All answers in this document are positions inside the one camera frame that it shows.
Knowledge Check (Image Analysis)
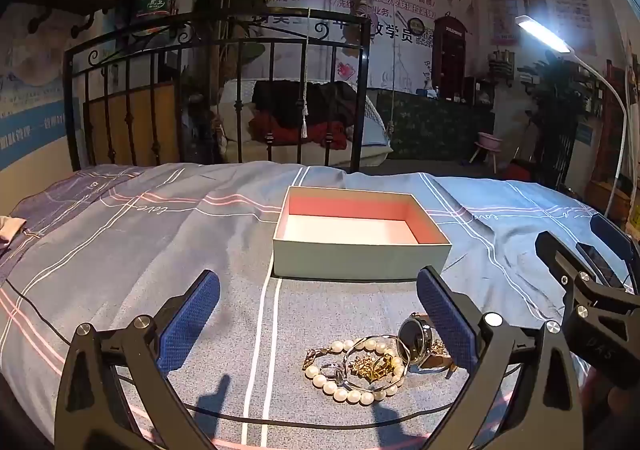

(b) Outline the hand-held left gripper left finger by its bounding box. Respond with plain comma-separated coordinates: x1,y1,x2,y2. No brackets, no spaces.
54,270,221,450

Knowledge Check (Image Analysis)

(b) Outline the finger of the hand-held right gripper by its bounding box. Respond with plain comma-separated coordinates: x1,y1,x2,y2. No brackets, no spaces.
590,214,640,263
535,231,640,318

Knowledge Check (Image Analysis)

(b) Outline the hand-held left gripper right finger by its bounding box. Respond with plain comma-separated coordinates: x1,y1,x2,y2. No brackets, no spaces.
416,266,585,450

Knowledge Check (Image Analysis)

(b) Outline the gold watch with dark dial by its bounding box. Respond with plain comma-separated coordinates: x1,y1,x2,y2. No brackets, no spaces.
397,312,458,378

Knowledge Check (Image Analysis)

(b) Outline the gold chain necklace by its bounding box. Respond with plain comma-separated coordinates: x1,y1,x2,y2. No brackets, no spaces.
301,339,453,383

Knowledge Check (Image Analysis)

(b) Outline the silver bangle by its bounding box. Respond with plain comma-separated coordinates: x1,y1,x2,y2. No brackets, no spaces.
342,336,402,391

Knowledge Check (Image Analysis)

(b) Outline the pale box with pink lining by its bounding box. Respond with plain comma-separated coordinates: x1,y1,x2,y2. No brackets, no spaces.
272,186,453,281

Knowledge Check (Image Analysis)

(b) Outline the silver ring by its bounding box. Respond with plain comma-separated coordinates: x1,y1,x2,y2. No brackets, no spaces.
320,362,347,384

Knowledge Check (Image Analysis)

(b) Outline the white pearl bracelet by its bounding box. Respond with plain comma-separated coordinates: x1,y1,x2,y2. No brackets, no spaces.
304,337,407,406

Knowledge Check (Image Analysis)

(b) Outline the black flat rectangular object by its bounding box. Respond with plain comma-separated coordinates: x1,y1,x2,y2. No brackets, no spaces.
575,242,626,288

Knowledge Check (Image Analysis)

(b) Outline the red container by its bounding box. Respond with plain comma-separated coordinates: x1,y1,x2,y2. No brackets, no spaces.
510,160,538,181

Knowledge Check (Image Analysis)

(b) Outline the wooden display shelf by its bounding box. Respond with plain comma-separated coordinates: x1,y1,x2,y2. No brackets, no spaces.
590,60,640,231

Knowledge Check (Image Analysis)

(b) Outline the pink stool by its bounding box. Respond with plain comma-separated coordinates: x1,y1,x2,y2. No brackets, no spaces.
474,131,503,173

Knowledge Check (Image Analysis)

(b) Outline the green potted plant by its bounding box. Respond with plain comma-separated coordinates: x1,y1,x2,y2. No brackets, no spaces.
520,50,586,181

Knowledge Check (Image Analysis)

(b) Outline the green patterned sofa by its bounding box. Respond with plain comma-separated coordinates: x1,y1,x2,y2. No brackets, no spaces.
375,89,496,161

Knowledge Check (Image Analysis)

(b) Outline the orange wooden board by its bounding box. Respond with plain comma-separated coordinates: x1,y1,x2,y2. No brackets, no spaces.
82,80,181,166

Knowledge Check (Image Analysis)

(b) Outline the red blanket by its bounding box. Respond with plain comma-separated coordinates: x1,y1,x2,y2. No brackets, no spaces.
250,112,351,151

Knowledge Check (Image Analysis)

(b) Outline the white floor lamp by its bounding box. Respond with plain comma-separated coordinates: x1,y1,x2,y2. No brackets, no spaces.
515,15,628,218

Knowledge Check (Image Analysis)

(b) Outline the red phone booth cabinet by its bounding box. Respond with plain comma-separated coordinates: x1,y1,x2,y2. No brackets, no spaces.
432,15,468,103

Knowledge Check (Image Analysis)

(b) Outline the black garment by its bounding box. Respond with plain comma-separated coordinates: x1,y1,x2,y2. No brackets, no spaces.
252,80,358,128

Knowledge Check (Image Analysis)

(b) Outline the green tin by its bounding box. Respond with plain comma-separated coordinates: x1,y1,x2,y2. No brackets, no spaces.
137,0,176,21

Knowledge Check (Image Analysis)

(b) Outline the black cable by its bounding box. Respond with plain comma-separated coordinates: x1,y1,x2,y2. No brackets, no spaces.
0,280,531,428

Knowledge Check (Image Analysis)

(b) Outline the wall rack with jars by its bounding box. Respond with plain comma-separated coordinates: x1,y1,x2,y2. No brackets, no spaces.
487,50,516,76

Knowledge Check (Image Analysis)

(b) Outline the white hanging rope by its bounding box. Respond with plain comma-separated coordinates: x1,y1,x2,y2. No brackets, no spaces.
385,0,402,136

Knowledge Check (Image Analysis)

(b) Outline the black metal bed frame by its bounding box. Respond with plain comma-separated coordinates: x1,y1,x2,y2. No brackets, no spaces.
64,9,373,172

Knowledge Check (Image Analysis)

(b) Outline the white tassel cord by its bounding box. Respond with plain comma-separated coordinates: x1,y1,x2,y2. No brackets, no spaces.
298,10,312,138

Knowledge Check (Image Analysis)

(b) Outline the blue wall banner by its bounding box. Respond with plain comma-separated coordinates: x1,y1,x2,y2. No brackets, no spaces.
0,75,68,171

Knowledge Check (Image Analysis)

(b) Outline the large printed wall poster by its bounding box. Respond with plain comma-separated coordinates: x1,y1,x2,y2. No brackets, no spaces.
265,0,476,96

